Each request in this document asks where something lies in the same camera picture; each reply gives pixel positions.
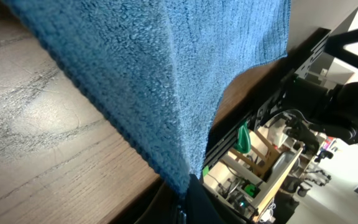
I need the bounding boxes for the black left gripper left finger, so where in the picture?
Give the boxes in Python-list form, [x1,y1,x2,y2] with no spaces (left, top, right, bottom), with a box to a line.
[109,180,178,224]

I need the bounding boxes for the blue microfiber cloth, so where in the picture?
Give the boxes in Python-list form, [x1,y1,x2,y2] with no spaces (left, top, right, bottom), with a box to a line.
[6,0,291,195]

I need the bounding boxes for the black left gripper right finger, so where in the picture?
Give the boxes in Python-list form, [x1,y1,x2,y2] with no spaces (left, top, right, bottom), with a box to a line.
[185,174,247,224]

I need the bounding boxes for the green clamp handle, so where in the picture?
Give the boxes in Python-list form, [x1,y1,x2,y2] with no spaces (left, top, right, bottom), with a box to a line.
[234,121,252,154]

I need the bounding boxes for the wooden shelf with clutter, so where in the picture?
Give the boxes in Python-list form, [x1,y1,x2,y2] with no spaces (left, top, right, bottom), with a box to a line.
[202,113,322,223]

